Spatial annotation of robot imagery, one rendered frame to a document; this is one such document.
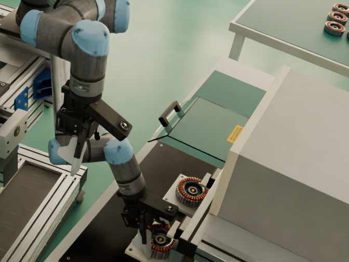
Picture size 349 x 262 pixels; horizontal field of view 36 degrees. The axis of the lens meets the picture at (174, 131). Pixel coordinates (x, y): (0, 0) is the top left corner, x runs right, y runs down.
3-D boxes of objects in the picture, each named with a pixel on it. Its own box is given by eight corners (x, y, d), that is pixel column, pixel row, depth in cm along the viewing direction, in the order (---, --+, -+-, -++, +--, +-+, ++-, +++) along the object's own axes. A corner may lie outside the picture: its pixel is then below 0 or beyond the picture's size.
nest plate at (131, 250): (124, 252, 157) (124, 250, 157) (147, 220, 168) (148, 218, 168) (169, 276, 154) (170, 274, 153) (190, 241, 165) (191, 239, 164)
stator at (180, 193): (182, 211, 172) (185, 203, 170) (169, 186, 180) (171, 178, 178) (213, 205, 177) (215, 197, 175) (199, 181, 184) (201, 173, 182)
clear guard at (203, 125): (147, 142, 161) (150, 127, 157) (179, 104, 179) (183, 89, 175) (246, 188, 153) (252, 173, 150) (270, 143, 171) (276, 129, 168)
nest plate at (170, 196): (160, 202, 175) (161, 199, 175) (179, 175, 187) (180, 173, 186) (202, 222, 172) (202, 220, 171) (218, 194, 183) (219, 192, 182)
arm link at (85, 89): (110, 69, 117) (96, 88, 111) (108, 86, 120) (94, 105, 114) (79, 59, 118) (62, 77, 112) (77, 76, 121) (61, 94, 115)
